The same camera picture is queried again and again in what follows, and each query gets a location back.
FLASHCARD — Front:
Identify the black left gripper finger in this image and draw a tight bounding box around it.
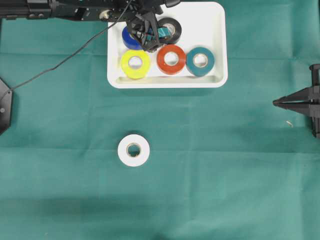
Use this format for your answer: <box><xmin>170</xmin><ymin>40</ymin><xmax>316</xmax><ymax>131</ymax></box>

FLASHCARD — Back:
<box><xmin>146</xmin><ymin>29</ymin><xmax>155</xmax><ymax>41</ymax></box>
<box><xmin>157</xmin><ymin>26</ymin><xmax>173</xmax><ymax>39</ymax></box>

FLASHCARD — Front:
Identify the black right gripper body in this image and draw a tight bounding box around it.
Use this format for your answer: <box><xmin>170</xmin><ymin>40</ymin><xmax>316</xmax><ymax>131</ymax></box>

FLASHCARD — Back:
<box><xmin>309</xmin><ymin>63</ymin><xmax>320</xmax><ymax>137</ymax></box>

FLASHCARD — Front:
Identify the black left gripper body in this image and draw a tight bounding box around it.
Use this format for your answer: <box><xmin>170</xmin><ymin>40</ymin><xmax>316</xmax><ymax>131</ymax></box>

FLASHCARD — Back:
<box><xmin>126</xmin><ymin>12</ymin><xmax>160</xmax><ymax>53</ymax></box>

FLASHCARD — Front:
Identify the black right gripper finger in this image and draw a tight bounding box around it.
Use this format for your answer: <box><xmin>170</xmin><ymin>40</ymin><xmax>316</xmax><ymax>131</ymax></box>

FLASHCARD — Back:
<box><xmin>273</xmin><ymin>102</ymin><xmax>310</xmax><ymax>113</ymax></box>
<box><xmin>272</xmin><ymin>87</ymin><xmax>310</xmax><ymax>103</ymax></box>

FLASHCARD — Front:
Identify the black tape roll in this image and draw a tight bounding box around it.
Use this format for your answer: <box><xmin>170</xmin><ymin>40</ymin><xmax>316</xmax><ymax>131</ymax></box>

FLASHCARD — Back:
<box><xmin>158</xmin><ymin>17</ymin><xmax>182</xmax><ymax>45</ymax></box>

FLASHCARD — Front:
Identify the blue tape roll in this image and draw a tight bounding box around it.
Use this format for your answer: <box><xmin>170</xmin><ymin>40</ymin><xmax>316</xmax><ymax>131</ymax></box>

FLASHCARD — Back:
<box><xmin>122</xmin><ymin>27</ymin><xmax>143</xmax><ymax>51</ymax></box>

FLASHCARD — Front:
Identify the red tape roll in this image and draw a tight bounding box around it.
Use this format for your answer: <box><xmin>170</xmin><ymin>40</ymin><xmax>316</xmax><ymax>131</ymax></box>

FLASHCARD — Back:
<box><xmin>156</xmin><ymin>44</ymin><xmax>187</xmax><ymax>75</ymax></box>

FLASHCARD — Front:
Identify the yellow tape roll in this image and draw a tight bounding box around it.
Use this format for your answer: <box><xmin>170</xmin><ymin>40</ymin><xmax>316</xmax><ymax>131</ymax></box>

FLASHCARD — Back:
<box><xmin>120</xmin><ymin>50</ymin><xmax>151</xmax><ymax>80</ymax></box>

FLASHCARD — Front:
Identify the teal tape roll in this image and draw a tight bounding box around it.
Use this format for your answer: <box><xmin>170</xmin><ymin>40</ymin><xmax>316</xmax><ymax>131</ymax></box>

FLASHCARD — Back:
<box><xmin>186</xmin><ymin>46</ymin><xmax>215</xmax><ymax>77</ymax></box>

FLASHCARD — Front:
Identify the white tape roll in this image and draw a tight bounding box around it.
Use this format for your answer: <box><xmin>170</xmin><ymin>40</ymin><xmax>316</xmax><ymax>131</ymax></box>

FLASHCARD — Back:
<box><xmin>117</xmin><ymin>134</ymin><xmax>150</xmax><ymax>167</ymax></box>

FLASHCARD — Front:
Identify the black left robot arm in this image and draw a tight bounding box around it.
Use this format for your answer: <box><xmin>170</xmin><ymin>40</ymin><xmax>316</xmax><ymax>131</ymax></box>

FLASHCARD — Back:
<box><xmin>0</xmin><ymin>0</ymin><xmax>182</xmax><ymax>53</ymax></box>

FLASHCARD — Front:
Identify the white plastic case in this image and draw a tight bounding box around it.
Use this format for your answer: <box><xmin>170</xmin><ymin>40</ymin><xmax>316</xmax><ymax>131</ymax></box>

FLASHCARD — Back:
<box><xmin>106</xmin><ymin>1</ymin><xmax>228</xmax><ymax>89</ymax></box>

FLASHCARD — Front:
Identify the black camera cable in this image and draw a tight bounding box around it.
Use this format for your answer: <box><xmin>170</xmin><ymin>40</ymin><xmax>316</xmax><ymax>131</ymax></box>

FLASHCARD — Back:
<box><xmin>9</xmin><ymin>0</ymin><xmax>133</xmax><ymax>92</ymax></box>

